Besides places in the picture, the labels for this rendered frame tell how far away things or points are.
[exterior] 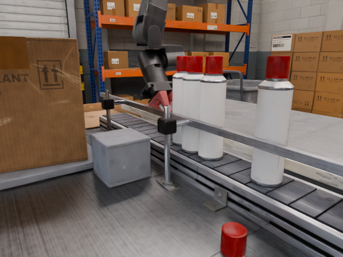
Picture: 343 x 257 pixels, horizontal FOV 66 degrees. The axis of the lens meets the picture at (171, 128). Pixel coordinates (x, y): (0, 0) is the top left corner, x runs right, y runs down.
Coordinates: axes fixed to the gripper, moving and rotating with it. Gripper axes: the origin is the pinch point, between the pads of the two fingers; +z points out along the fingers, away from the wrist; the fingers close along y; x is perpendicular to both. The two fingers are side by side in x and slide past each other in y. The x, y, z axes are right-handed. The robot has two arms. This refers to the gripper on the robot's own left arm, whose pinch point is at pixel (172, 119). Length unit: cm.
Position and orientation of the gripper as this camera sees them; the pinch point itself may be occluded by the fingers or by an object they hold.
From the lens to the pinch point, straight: 65.1
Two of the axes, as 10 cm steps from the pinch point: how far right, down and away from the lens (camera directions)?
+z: 3.5, 8.9, -2.8
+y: 8.1, -1.5, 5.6
